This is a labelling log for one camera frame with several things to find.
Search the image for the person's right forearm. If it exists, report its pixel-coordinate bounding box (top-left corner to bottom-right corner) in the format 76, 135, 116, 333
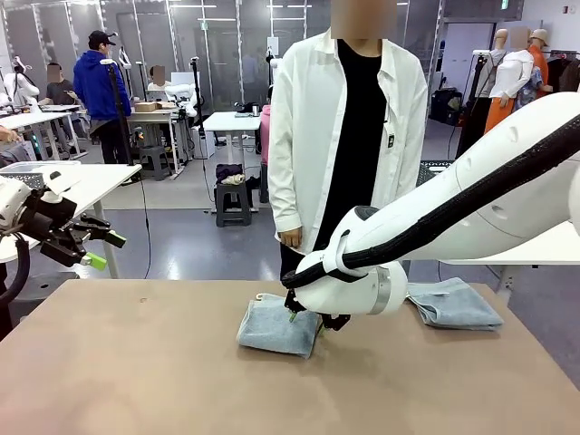
267, 158, 304, 235

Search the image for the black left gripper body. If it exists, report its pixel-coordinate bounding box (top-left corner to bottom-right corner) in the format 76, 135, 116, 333
21, 195, 77, 246

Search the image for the seated person in white shirt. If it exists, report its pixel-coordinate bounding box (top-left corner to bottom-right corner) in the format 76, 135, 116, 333
147, 65, 172, 92

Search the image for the light blue towel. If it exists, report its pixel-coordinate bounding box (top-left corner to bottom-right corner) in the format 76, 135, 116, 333
405, 276, 505, 331
236, 293, 323, 360

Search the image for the person in blue hoodie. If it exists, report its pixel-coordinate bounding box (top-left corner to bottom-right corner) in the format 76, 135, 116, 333
72, 30, 133, 165

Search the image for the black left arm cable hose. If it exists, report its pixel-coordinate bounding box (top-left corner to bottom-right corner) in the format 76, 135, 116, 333
0, 230, 31, 336

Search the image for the person in pink hoodie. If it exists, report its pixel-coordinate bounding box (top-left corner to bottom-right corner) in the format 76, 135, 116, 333
259, 103, 273, 167

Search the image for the seated person in grey shirt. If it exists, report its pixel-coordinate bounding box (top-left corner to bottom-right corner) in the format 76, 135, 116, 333
39, 63, 81, 106

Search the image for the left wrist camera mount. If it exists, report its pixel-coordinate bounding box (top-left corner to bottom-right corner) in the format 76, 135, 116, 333
43, 169, 82, 200

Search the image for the white table with rounded corners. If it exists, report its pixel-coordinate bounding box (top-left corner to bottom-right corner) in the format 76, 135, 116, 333
437, 220, 580, 305

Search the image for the black tripod pole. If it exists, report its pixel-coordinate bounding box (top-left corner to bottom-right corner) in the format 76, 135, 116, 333
100, 58, 136, 167

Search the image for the person's right hand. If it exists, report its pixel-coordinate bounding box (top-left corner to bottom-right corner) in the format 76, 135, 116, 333
276, 228, 304, 249

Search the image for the black right arm cable sleeve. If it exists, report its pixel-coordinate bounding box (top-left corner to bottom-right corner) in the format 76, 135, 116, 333
280, 120, 580, 291

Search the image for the pile of dark clothes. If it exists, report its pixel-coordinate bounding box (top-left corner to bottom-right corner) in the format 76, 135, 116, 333
215, 163, 247, 186

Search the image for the grey plastic step stool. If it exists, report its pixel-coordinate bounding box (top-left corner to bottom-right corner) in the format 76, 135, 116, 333
258, 163, 271, 204
138, 145, 172, 181
215, 182, 254, 227
13, 271, 81, 303

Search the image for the small mannequin in blue shirt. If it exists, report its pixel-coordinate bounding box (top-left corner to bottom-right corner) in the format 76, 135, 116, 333
516, 67, 545, 110

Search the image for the thin black floor cable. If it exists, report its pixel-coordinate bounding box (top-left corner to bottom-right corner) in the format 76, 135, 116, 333
138, 167, 153, 278

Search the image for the white background desk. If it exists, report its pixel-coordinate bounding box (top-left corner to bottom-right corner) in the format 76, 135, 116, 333
202, 111, 264, 214

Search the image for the white plastic bin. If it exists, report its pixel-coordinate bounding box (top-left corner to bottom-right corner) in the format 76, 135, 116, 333
0, 161, 82, 176

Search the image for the black luggage bag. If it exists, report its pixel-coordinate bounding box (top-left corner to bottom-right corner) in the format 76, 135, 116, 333
429, 89, 464, 123

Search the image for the mannequin with beige hat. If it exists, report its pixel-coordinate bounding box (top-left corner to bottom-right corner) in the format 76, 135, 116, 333
527, 27, 552, 99

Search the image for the person's left forearm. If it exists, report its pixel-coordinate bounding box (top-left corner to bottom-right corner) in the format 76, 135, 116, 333
393, 135, 430, 200

